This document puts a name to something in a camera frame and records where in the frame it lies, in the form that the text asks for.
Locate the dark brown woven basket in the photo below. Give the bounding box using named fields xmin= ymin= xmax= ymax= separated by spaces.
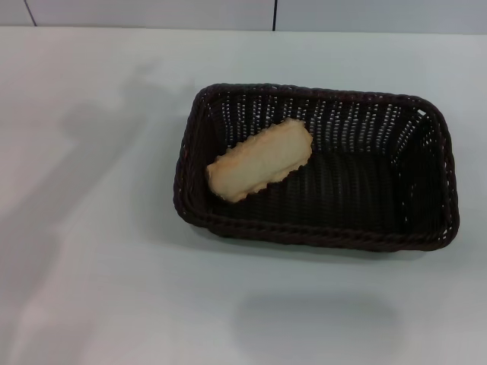
xmin=173 ymin=83 xmax=460 ymax=252

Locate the orange ridged bread roll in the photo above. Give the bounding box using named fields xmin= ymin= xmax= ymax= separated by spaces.
xmin=205 ymin=116 xmax=314 ymax=203

